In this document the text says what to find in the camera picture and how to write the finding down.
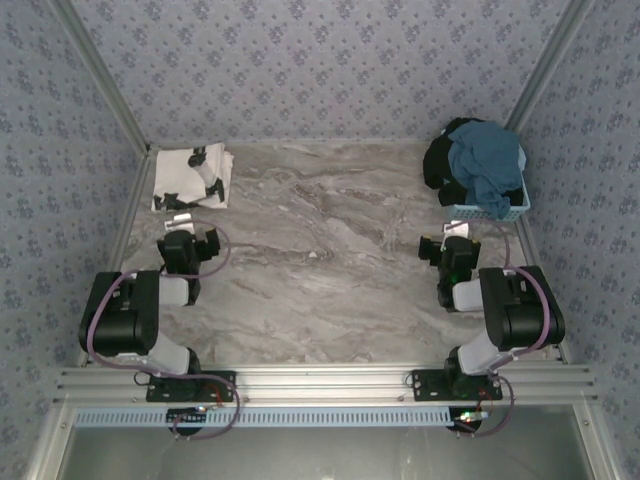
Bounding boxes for white t-shirt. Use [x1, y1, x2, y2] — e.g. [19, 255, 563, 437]
[150, 142, 236, 214]

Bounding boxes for light blue plastic basket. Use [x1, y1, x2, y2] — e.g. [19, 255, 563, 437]
[446, 149, 532, 222]

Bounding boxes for pile of dark clothes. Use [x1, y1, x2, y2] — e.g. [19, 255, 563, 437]
[422, 117, 526, 207]

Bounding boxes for blue t-shirt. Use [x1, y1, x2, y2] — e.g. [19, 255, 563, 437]
[446, 121, 526, 221]

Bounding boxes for small black controller board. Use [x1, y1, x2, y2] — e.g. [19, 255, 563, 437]
[449, 407, 489, 434]
[167, 407, 209, 434]

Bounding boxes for aluminium base beam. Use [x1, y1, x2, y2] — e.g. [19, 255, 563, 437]
[54, 364, 600, 407]

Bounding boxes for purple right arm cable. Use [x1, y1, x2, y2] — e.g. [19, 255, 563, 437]
[447, 219, 561, 439]

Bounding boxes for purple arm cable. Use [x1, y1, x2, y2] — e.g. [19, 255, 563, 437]
[85, 219, 244, 441]
[447, 219, 561, 439]

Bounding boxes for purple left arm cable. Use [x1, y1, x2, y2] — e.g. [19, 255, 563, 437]
[85, 219, 244, 441]

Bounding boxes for aluminium corner post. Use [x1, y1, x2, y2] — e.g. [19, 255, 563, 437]
[49, 0, 154, 151]
[502, 0, 599, 136]

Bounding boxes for white slotted cable duct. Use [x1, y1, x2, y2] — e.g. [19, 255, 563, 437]
[72, 405, 464, 430]

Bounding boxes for aluminium lower frame bar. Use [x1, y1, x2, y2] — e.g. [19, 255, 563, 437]
[22, 404, 76, 480]
[572, 403, 619, 480]

